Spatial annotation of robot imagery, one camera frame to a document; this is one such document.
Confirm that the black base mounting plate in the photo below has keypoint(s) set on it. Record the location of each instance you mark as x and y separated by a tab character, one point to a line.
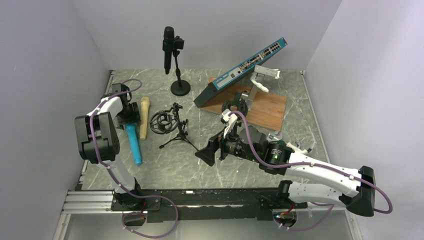
208	204

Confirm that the black tripod shock mount stand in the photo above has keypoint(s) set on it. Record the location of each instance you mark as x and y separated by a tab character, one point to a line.
166	121

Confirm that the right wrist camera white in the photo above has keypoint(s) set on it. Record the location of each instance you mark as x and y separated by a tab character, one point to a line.
229	119

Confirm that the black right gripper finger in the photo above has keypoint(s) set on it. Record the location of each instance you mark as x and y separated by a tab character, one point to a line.
217	135
207	154

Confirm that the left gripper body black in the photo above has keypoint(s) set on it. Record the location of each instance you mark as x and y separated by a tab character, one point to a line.
130	115

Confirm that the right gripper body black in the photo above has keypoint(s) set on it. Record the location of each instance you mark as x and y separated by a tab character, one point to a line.
232	145

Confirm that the white metal bracket stand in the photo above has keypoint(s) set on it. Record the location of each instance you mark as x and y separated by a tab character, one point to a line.
260	73

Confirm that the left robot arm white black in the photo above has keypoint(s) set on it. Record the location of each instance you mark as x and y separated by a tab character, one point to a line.
98	141

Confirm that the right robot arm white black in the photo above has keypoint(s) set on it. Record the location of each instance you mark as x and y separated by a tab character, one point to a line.
335	185

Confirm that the black microphone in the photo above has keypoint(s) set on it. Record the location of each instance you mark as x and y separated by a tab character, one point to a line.
168	47

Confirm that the black shock mount desk stand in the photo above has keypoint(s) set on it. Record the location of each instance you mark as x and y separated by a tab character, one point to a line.
237	104

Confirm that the wooden board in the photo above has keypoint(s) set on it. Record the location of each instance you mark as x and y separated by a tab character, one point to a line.
267	108

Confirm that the white small plug part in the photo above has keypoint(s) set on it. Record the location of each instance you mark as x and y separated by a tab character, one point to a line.
297	148

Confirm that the red handled adjustable wrench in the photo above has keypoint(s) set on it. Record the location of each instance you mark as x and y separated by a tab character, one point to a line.
275	136

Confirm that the black round base stand rear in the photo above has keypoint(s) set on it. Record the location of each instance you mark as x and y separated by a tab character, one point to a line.
179	87

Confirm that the blue network switch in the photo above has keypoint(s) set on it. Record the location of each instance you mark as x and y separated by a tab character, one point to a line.
232	76

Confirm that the blue microphone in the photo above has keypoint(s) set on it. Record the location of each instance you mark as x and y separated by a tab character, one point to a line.
134	144

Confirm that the cream yellow microphone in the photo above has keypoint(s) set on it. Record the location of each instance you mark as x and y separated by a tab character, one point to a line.
144	112

